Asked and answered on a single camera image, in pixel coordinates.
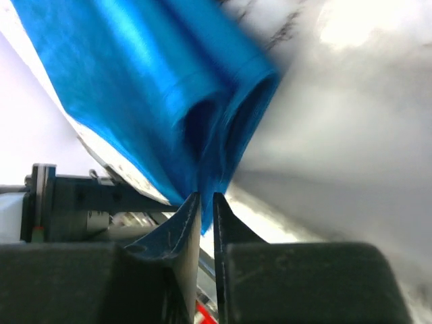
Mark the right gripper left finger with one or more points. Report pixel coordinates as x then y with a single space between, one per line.
152 280

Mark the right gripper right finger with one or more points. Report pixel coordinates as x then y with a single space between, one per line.
321 282

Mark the blue satin napkin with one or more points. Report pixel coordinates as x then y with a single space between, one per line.
174 86

